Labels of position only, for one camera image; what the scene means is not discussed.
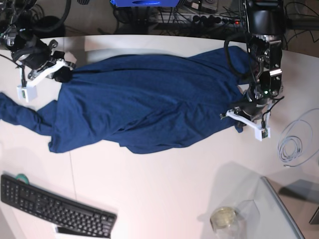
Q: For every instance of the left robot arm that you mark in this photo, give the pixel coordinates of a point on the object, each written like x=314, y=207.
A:
x=263, y=24

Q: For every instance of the black computer keyboard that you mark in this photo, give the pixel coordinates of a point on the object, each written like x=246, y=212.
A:
x=76, y=217

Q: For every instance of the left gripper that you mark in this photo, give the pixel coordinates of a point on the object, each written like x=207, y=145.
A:
x=250, y=107

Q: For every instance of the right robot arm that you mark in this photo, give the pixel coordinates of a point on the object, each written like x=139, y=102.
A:
x=20, y=35

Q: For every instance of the white power strip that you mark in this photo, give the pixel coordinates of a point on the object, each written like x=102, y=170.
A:
x=188, y=18

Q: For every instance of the dark blue t-shirt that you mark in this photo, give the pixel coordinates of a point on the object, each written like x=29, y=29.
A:
x=146, y=103

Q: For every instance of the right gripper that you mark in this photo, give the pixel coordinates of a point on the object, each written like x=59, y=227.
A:
x=35, y=54

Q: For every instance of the clear glass jar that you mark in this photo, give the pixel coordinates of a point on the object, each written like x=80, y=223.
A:
x=225, y=223

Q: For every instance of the blue box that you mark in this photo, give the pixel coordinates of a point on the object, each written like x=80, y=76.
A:
x=152, y=3

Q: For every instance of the green tape roll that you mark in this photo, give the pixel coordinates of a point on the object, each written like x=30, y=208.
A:
x=22, y=178

